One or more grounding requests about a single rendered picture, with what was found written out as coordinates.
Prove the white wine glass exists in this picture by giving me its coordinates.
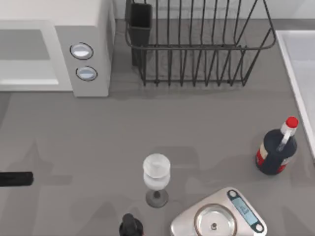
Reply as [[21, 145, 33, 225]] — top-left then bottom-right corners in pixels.
[[142, 153, 171, 208]]

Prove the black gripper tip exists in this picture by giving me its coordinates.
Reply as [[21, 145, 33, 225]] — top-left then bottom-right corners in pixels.
[[0, 171, 34, 187]]

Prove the large microwave knob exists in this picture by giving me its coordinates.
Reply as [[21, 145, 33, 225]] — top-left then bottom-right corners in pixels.
[[69, 42, 94, 60]]

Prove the silver kitchen scale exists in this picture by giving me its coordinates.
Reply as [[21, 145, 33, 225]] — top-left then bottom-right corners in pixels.
[[170, 186, 268, 236]]

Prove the dark bottle with red cap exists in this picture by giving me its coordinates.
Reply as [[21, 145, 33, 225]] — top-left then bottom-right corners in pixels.
[[255, 116, 300, 176]]

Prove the black bottle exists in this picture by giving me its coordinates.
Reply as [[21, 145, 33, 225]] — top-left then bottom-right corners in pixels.
[[119, 213, 144, 236]]

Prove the pale microwave oven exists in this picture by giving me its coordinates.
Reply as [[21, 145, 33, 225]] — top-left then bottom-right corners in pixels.
[[0, 0, 117, 98]]

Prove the dark wire dish rack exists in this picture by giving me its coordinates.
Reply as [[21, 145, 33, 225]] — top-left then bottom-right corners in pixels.
[[125, 0, 277, 87]]

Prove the black cutlery holder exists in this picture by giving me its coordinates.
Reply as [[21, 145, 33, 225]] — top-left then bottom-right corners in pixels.
[[126, 0, 153, 66]]

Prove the small microwave knob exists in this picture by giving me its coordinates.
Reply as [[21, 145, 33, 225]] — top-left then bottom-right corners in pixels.
[[75, 65, 98, 82]]

